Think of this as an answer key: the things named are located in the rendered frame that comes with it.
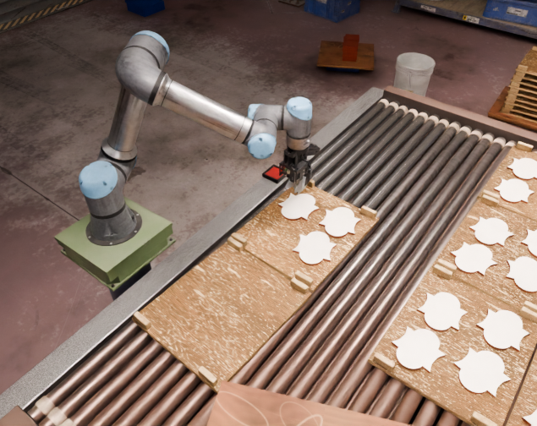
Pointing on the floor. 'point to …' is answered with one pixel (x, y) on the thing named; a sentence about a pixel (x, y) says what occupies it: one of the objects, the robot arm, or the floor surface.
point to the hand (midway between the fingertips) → (298, 188)
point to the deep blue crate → (332, 8)
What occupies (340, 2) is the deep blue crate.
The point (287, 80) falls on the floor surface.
